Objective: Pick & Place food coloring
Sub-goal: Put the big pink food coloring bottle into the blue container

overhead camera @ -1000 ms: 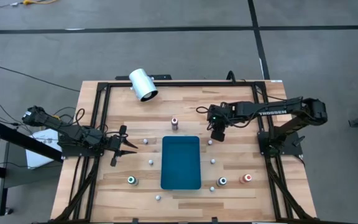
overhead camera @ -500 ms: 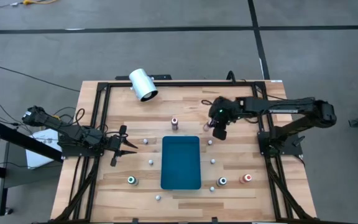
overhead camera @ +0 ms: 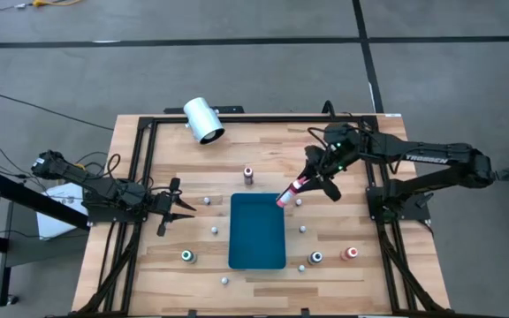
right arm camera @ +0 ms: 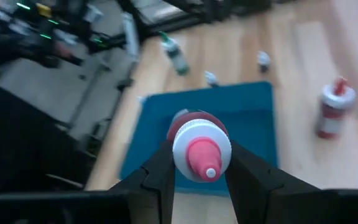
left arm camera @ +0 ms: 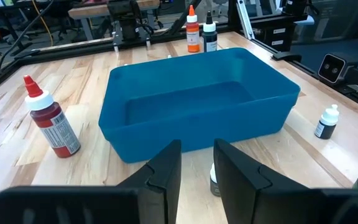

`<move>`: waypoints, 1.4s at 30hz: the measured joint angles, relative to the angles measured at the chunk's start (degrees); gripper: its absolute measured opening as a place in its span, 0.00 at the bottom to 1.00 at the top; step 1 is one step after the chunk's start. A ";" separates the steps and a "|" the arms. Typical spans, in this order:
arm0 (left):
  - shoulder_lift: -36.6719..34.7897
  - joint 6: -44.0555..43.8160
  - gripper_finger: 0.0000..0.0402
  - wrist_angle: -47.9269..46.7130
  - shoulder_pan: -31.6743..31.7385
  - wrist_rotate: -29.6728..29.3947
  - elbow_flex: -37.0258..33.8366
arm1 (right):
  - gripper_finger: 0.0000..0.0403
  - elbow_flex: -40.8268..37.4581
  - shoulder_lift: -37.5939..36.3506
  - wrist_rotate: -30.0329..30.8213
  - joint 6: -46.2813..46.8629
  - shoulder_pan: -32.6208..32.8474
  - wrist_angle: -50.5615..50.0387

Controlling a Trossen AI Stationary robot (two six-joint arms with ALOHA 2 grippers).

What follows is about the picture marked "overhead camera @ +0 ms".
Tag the pink food coloring bottle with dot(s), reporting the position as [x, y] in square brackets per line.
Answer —
[287, 196]

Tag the black aluminium table frame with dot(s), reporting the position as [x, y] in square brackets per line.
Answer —
[259, 119]

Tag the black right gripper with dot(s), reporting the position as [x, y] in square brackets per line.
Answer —
[325, 170]

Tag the white paper sheet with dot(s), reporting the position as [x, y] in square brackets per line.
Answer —
[55, 221]

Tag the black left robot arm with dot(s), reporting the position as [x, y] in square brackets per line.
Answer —
[104, 187]

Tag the small blue food coloring bottle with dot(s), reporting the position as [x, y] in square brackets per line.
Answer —
[207, 200]

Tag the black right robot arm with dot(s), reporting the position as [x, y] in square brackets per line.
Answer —
[431, 156]

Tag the green food coloring bottle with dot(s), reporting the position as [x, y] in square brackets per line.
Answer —
[187, 256]

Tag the maroon food coloring bottle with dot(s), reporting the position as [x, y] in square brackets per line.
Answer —
[248, 175]

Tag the black table edge bracket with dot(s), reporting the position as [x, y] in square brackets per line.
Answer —
[191, 313]
[305, 312]

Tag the black desk beam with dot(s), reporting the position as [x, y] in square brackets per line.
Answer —
[38, 201]

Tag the white cylinder lamp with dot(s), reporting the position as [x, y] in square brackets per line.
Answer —
[199, 117]

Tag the small brown food coloring bottle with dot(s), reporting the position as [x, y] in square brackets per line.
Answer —
[302, 229]

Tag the teal plastic bin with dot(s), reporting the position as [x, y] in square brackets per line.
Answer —
[256, 238]

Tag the small white bottle cap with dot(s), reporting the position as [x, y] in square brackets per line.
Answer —
[298, 202]

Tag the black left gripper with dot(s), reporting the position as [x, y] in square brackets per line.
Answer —
[164, 204]

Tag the orange food coloring bottle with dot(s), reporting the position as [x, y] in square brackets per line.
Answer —
[350, 253]

